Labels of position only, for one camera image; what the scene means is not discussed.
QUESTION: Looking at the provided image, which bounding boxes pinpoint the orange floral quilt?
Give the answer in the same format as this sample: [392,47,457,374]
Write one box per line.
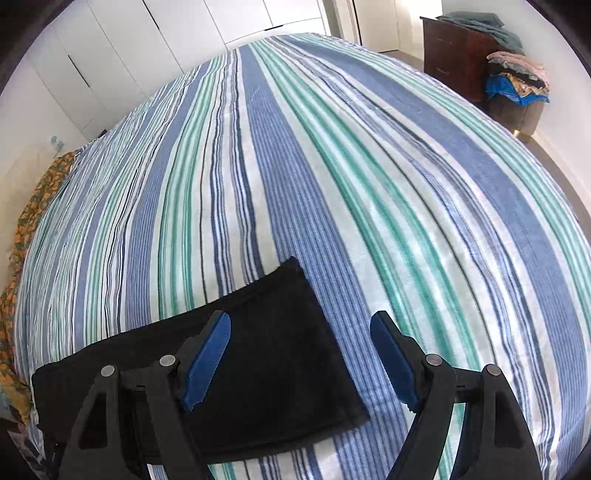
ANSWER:
[0,151,77,416]

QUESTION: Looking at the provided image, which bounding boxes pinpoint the white wardrobe doors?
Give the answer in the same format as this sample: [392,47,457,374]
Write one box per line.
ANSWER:
[0,0,326,155]

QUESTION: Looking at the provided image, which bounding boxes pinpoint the striped bedspread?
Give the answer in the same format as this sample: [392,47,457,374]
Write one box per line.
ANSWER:
[11,32,591,480]

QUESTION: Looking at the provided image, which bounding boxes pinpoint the dark wooden dresser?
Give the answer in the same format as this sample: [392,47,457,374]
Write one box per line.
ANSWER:
[420,16,502,104]

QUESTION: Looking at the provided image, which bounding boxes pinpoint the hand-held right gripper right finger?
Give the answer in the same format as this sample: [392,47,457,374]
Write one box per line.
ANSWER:
[369,310,543,480]

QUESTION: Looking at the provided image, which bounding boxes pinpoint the pink cloth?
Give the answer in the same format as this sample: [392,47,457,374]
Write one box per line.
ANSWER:
[487,50,549,81]

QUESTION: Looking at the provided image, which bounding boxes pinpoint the black pants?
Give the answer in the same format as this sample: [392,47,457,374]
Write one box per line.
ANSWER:
[31,256,370,464]

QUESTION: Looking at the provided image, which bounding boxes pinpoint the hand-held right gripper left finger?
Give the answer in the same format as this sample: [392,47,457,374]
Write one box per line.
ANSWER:
[55,310,232,480]

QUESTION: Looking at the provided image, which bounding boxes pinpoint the blue-grey cloth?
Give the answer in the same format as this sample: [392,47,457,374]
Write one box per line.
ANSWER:
[436,11,525,56]

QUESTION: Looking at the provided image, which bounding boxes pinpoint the brown laundry basket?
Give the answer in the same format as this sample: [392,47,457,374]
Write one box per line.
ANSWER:
[488,95,546,137]

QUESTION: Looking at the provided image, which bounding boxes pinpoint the white door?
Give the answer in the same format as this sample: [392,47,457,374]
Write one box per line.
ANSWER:
[353,0,402,52]

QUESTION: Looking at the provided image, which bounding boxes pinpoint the bright blue cloth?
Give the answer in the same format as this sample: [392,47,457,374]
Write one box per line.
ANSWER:
[485,75,550,104]

